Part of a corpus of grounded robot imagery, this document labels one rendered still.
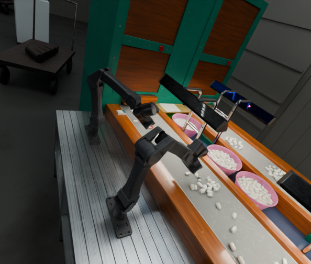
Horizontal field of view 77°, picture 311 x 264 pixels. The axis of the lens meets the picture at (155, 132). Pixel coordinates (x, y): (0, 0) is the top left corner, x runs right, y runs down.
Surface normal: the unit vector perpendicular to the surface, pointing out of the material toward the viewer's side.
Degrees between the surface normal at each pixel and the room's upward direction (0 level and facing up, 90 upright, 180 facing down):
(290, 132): 90
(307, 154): 90
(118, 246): 0
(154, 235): 0
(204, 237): 0
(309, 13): 90
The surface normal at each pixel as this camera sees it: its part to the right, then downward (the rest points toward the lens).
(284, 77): -0.86, 0.01
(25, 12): 0.49, 0.60
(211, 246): 0.30, -0.80
